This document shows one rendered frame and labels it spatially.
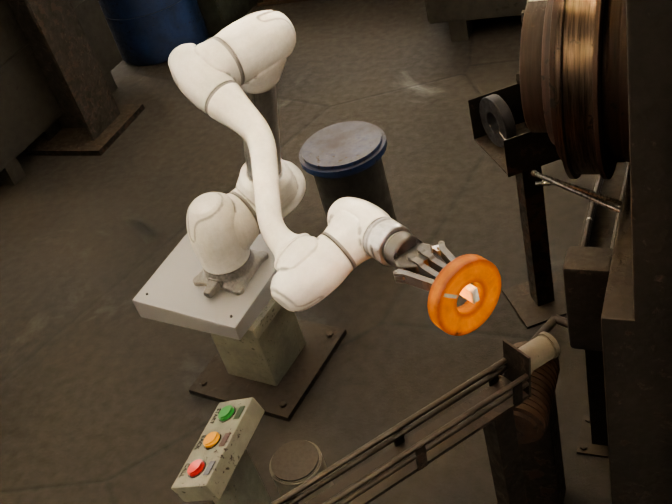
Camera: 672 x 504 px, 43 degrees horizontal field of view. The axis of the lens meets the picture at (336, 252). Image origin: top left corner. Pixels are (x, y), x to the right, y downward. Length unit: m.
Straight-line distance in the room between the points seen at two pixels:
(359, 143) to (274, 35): 1.01
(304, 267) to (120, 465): 1.30
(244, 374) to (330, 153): 0.82
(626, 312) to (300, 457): 0.78
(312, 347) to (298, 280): 1.16
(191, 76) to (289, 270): 0.55
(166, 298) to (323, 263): 0.99
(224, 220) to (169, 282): 0.35
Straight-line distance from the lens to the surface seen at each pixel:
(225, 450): 1.87
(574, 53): 1.60
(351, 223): 1.76
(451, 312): 1.57
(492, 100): 2.48
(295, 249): 1.75
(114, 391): 3.08
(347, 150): 3.01
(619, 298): 1.61
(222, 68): 2.02
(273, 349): 2.73
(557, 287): 2.92
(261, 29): 2.09
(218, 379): 2.90
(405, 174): 3.59
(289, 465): 1.92
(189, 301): 2.60
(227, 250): 2.49
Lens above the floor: 1.98
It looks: 37 degrees down
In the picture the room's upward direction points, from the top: 17 degrees counter-clockwise
